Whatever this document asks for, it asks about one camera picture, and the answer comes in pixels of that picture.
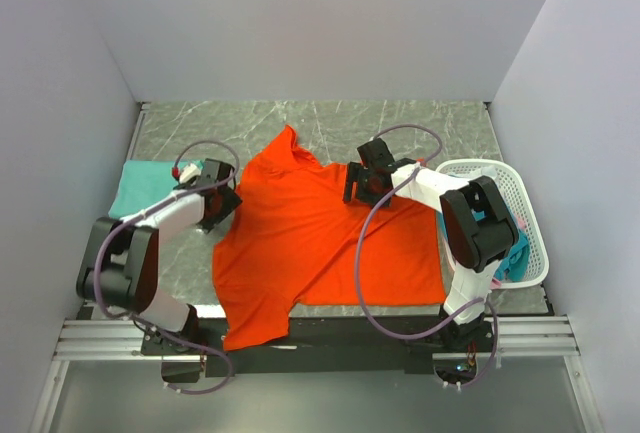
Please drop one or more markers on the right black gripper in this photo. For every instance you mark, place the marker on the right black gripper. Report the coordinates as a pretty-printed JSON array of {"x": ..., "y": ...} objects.
[{"x": 356, "y": 174}]

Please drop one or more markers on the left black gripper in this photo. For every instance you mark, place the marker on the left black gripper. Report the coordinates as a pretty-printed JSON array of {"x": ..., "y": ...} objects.
[{"x": 230, "y": 202}]

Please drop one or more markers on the orange t-shirt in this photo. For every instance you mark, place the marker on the orange t-shirt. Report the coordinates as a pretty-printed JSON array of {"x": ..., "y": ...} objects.
[{"x": 293, "y": 241}]

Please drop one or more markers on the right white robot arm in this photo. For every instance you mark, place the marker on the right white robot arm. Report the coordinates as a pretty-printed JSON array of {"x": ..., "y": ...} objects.
[{"x": 480, "y": 232}]

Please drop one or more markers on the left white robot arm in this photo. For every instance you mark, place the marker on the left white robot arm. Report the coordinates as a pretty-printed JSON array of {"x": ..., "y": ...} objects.
[{"x": 120, "y": 267}]

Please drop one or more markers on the folded mint green t-shirt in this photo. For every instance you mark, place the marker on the folded mint green t-shirt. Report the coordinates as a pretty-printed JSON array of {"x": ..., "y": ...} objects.
[{"x": 146, "y": 188}]

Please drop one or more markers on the white garment in basket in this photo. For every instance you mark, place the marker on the white garment in basket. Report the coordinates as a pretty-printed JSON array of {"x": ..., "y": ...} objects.
[{"x": 472, "y": 172}]

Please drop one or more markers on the pink garment in basket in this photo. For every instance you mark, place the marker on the pink garment in basket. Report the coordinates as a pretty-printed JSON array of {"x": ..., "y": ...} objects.
[{"x": 497, "y": 283}]

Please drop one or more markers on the teal t-shirt in basket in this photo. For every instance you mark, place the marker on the teal t-shirt in basket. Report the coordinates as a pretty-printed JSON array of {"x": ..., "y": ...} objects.
[{"x": 515, "y": 263}]

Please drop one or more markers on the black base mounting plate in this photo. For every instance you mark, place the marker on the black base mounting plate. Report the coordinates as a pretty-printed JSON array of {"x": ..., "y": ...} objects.
[{"x": 338, "y": 344}]

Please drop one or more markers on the white plastic laundry basket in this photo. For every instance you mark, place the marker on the white plastic laundry basket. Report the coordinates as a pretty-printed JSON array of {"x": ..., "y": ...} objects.
[{"x": 527, "y": 263}]

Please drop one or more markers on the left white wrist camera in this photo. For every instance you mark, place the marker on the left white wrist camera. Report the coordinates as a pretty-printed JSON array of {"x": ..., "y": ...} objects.
[{"x": 187, "y": 173}]

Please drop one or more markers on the aluminium frame rail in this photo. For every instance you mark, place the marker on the aluminium frame rail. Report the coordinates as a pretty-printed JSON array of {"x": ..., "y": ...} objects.
[{"x": 105, "y": 340}]

